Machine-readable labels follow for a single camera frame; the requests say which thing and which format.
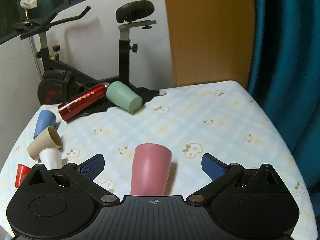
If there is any pink cup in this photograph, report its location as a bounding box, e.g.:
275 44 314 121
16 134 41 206
130 143 172 196

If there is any teal curtain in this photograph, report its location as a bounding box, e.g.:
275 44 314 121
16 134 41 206
246 0 320 201

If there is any black exercise bike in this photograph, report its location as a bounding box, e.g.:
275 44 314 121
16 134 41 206
12 0 157 106

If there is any red metal bottle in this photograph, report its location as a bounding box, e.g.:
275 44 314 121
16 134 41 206
57 82 110 121

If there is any white cup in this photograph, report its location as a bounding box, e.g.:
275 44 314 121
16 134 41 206
39 148 62 170

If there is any green cup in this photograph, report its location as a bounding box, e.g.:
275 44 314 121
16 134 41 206
106 81 143 113

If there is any black cloth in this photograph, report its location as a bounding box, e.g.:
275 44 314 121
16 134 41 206
76 87 167 117

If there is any wooden door panel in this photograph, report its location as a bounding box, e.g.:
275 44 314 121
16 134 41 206
165 0 254 87

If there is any red cup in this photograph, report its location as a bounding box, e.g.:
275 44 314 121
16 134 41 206
15 164 31 188

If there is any beige cup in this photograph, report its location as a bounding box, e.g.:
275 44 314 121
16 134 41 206
27 126 62 160

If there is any floral white tablecloth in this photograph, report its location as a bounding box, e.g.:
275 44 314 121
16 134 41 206
0 80 316 240

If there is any blue cup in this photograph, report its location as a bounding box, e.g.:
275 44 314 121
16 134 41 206
33 110 56 139

